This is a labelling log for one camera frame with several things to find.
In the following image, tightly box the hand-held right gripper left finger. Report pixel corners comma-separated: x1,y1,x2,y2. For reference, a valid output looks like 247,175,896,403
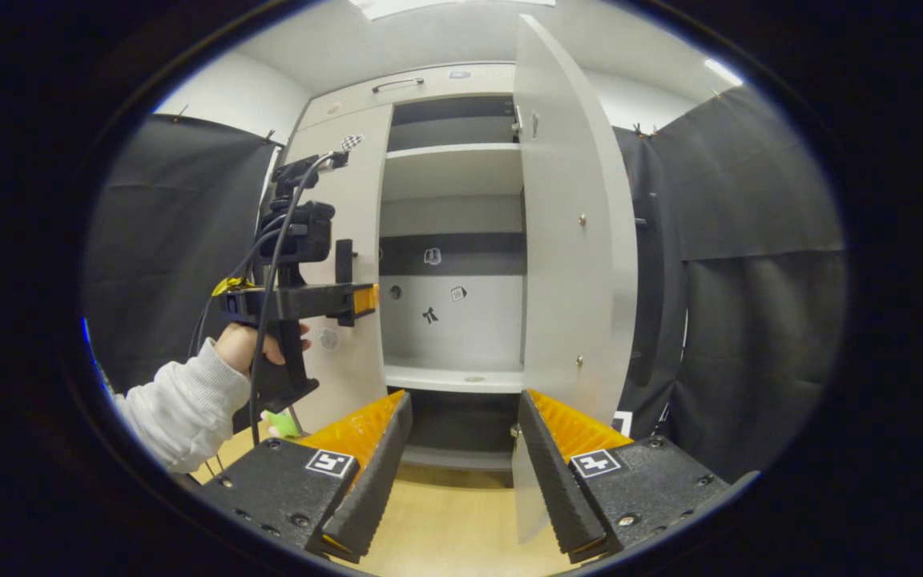
201,390,413,564

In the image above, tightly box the pink and green plush toy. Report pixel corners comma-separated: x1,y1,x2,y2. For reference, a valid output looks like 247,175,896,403
260,409,302,440

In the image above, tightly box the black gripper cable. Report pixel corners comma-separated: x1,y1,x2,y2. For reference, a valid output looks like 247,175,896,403
187,152,334,448

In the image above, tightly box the small ceiling light panel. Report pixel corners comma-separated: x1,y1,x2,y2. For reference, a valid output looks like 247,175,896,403
704,58,744,87

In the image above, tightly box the black backdrop cloth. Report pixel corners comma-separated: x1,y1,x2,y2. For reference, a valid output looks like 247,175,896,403
81,84,847,482

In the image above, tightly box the grey cabinet drawer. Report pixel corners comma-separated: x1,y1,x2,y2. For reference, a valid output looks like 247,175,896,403
297,63,518,131

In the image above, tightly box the grey double-door shoe cabinet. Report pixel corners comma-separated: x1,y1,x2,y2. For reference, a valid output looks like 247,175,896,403
281,63,530,488

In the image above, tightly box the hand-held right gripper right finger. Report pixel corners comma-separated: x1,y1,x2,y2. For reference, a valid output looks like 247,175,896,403
516,389,731,564

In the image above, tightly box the grey cabinet door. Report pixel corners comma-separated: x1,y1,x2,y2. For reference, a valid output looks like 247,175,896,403
510,12,667,546
284,104,394,434

